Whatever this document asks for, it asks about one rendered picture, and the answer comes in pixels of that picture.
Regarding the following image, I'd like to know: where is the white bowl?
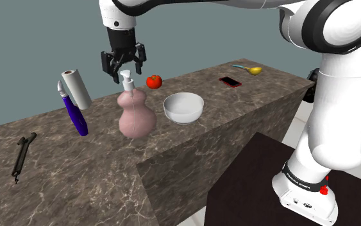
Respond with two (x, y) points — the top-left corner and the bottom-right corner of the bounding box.
(163, 92), (205, 125)

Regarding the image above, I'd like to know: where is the red-edged black phone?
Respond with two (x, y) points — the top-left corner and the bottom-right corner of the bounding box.
(219, 76), (243, 89)

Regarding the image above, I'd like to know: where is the white paper towel roll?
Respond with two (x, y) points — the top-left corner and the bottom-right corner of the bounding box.
(61, 69), (93, 110)

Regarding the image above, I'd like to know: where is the purple bottle with white tip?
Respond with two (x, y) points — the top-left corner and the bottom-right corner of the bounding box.
(56, 80), (89, 137)

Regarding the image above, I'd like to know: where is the dark metal corkscrew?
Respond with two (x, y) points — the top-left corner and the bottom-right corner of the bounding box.
(11, 132), (38, 184)

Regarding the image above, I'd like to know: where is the pink soap dispenser bottle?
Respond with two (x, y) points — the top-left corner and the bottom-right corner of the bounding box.
(117, 69), (158, 139)

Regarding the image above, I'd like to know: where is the red tomato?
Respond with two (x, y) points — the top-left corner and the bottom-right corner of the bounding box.
(146, 74), (163, 90)

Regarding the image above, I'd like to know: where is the dark robot stand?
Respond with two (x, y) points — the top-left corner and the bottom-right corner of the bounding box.
(203, 132), (361, 226)

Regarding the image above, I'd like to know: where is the yellow spoon with teal handle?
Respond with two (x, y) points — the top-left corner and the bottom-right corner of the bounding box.
(232, 64), (263, 76)

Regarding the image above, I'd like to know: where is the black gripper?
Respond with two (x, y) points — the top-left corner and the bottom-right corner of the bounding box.
(100, 27), (147, 85)

